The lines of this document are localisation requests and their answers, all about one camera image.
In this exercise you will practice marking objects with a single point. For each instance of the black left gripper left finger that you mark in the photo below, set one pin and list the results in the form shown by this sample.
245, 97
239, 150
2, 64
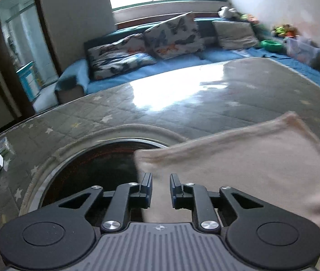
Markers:
118, 204

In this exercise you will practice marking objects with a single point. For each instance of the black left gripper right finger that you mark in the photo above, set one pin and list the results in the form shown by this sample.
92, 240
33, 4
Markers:
214, 211

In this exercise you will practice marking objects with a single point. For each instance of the cream knit garment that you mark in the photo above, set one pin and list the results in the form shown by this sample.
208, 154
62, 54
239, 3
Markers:
276, 161

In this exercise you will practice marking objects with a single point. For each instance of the black round induction cooktop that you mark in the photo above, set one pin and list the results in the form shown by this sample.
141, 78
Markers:
109, 165

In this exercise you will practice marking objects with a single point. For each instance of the blue sofa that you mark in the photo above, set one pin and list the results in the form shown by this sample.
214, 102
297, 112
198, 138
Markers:
77, 80

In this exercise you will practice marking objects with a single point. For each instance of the clear plastic storage box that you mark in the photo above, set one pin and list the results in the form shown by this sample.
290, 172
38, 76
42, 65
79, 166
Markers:
303, 51

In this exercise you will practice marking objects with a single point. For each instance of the green plastic bowl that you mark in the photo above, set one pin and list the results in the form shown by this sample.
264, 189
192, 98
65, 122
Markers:
272, 46

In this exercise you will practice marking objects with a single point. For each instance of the butterfly pillow lying flat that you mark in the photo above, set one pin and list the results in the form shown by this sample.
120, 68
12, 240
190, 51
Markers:
124, 55

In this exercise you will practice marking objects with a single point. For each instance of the colourful plush toys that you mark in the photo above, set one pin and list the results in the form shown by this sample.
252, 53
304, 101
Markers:
284, 31

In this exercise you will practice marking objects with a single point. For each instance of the light blue cabinet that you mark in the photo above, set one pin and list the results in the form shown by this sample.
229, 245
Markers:
30, 82

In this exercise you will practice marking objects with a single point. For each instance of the butterfly pillow upright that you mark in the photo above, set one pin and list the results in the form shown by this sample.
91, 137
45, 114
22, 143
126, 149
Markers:
175, 37

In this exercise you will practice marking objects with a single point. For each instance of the grey plain cushion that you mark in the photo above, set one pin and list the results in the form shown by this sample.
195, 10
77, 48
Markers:
233, 35

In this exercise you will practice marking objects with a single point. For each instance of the white black plush toy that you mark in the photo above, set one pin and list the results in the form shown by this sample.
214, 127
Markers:
228, 13

